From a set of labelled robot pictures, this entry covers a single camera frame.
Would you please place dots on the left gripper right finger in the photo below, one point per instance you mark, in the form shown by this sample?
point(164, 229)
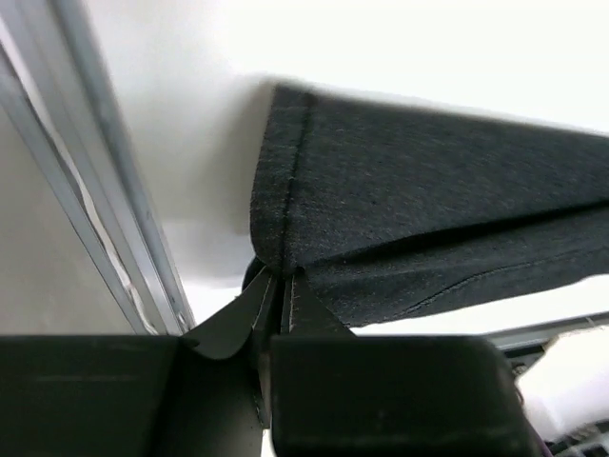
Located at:
point(304, 314)

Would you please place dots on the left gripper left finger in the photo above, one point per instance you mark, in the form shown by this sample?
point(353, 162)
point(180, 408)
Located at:
point(225, 333)

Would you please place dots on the black trousers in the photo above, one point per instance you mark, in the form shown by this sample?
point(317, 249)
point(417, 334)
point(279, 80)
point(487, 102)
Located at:
point(397, 212)

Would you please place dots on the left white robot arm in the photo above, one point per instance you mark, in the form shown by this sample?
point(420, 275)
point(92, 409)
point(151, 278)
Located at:
point(459, 373)

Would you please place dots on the aluminium frame rail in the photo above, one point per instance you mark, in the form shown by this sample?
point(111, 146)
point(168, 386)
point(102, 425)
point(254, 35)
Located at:
point(81, 250)

